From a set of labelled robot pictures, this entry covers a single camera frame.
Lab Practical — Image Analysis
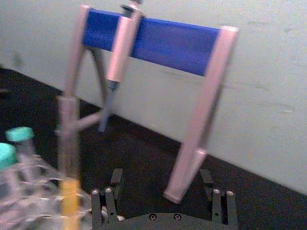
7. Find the plain pale wall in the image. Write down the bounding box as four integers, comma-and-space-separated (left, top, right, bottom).
0, 0, 307, 196

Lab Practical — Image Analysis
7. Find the black table cloth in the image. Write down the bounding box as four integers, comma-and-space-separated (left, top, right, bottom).
0, 64, 307, 230

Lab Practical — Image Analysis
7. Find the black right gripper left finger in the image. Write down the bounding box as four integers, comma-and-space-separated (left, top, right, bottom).
91, 168, 124, 229

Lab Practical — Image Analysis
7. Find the white pipette with grey tip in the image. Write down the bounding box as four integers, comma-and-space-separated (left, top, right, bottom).
98, 0, 145, 133

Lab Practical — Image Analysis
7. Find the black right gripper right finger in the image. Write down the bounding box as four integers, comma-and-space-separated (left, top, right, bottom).
200, 168, 239, 226

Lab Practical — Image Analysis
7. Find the white pipette stand, blue bar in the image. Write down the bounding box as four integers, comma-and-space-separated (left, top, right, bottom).
62, 4, 240, 205

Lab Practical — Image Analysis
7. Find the clear plastic tube rack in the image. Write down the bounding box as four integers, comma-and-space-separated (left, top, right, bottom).
0, 153, 93, 230

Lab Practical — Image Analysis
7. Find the clear tube with teal cap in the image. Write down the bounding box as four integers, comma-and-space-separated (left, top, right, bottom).
0, 142, 18, 183
5, 126, 36, 168

